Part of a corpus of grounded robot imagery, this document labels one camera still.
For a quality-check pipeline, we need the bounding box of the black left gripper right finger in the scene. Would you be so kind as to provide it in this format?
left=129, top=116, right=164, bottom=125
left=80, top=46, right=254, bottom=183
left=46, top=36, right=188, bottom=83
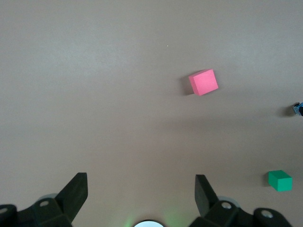
left=187, top=175, right=292, bottom=227

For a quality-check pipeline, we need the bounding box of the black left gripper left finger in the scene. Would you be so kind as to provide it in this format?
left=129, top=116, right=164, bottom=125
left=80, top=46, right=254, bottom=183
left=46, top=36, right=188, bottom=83
left=0, top=172, right=89, bottom=227

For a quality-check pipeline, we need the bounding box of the yellow mushroom push button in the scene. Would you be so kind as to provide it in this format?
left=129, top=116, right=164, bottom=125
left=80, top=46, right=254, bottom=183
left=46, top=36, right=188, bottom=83
left=292, top=101, right=303, bottom=117

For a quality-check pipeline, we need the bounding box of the green foam cube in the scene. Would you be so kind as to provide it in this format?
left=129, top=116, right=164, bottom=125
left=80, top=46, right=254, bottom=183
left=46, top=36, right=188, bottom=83
left=267, top=169, right=293, bottom=192

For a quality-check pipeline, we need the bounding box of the brown table cloth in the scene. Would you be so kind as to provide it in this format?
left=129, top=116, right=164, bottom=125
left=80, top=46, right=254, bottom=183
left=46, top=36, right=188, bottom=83
left=0, top=0, right=303, bottom=227

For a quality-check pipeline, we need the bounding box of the red foam cube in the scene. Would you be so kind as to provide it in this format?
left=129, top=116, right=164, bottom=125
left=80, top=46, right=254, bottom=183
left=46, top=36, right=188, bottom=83
left=188, top=69, right=219, bottom=97

